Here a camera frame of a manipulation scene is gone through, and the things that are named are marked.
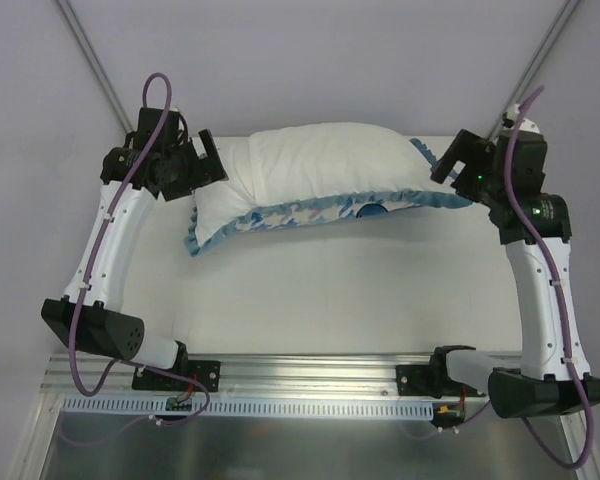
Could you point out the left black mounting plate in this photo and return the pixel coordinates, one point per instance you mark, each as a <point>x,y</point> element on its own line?
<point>180,375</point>

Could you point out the right aluminium frame post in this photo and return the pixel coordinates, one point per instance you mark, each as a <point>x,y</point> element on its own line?
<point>550,39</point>

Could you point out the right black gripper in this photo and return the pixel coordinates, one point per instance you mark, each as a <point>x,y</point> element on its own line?
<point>456,157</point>

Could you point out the blue patterned pillowcase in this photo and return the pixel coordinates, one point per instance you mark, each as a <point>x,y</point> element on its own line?
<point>335,208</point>

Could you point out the black mounting plate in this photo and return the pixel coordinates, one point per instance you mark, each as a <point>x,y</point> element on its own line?
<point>425,380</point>
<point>180,375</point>

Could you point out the left aluminium frame post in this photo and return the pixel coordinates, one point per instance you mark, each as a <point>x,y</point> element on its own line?
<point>81,38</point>

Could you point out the white pillow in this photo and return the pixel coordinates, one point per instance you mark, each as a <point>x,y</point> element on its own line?
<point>309,162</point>

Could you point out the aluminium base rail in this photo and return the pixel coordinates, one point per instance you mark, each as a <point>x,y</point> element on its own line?
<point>342,377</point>

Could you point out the aluminium frame post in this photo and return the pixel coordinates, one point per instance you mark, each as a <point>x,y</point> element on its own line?
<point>81,38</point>
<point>550,39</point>

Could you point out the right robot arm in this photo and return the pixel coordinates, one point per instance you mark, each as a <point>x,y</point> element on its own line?
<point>553,376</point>

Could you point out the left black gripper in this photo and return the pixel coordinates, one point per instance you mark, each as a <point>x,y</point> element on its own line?
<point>206,161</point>

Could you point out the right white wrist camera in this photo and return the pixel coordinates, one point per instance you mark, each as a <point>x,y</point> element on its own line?
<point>512,114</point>

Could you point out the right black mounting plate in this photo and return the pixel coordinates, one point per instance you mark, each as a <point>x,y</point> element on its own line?
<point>425,380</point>

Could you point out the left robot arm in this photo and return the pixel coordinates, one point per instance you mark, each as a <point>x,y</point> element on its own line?
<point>158,160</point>

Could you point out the white slotted cable duct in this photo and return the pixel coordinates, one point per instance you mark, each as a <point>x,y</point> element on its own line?
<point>418,410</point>

